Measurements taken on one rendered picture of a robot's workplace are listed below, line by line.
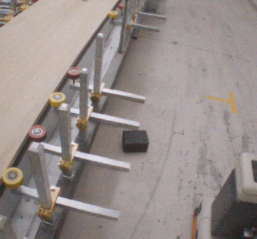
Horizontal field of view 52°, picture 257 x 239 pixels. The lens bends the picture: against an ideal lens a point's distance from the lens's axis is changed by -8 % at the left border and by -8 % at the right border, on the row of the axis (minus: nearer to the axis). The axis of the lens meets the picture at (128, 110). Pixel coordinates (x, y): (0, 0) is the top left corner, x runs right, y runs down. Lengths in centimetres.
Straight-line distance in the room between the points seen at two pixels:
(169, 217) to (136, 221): 24
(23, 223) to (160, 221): 107
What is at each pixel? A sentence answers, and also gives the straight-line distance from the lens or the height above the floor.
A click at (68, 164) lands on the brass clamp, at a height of 83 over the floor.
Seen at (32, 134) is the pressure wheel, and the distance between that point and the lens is 122.
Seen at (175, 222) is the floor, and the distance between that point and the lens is 207.
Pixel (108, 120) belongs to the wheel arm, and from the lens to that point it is 138.
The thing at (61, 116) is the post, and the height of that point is 108.
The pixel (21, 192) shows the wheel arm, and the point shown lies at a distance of 114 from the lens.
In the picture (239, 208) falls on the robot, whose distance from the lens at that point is 148.
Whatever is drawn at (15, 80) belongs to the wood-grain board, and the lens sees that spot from 157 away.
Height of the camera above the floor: 176
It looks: 39 degrees down
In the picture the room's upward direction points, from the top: 9 degrees clockwise
